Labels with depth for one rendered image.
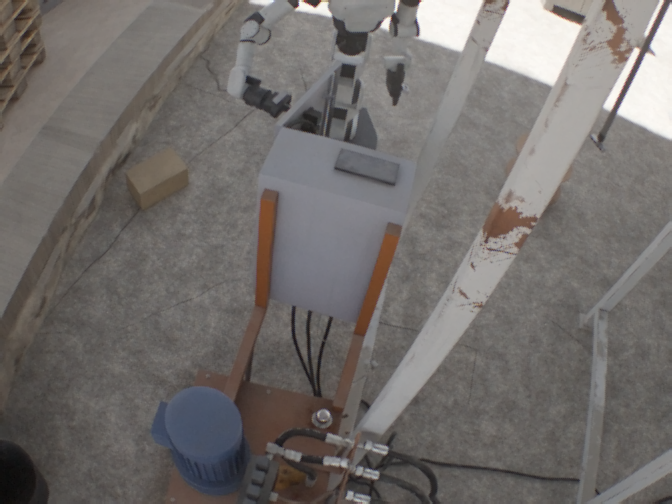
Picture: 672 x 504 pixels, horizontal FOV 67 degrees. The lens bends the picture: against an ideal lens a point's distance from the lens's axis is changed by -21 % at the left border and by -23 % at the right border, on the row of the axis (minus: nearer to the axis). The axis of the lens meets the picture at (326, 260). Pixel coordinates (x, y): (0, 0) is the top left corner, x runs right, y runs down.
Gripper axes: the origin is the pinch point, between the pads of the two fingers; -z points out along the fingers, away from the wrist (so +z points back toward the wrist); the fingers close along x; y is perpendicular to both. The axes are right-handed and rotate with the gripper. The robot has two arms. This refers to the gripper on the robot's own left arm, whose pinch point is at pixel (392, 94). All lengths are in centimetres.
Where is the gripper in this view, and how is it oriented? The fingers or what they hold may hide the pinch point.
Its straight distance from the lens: 305.9
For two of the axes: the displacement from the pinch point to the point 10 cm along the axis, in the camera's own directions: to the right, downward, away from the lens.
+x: 1.5, 8.7, -4.7
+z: 0.4, -4.8, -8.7
